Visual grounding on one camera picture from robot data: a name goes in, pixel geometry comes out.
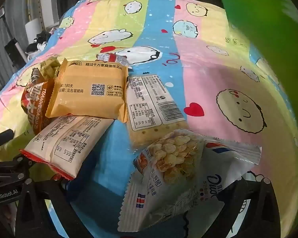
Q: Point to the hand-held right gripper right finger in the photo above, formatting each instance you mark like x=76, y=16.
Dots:
x=265, y=208

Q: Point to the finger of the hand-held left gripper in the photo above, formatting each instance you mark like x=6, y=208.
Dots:
x=10, y=167
x=1, y=140

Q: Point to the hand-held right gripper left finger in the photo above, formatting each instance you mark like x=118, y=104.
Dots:
x=37, y=203

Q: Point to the orange brown seed packet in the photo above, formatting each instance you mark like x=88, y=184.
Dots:
x=33, y=96

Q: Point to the white red-edged snack packet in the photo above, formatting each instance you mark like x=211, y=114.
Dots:
x=64, y=141

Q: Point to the yellow snack packet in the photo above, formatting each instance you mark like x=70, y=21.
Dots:
x=49, y=66

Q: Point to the white flake snack packet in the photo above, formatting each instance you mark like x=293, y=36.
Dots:
x=178, y=178

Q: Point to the orange snack packet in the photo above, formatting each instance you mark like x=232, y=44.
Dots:
x=89, y=96

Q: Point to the red white snack packet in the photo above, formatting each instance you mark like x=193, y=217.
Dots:
x=111, y=58

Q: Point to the green cardboard box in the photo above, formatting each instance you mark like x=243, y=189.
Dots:
x=268, y=17

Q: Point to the black device on pole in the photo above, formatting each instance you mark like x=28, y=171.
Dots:
x=13, y=52

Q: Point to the dark clothes pile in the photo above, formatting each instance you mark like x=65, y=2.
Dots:
x=38, y=41

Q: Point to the white cylinder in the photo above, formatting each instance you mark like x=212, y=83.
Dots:
x=33, y=29

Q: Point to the clear cracker packet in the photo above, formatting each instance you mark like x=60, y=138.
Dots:
x=149, y=104

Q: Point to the striped cartoon printed blanket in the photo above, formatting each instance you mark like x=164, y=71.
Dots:
x=201, y=62

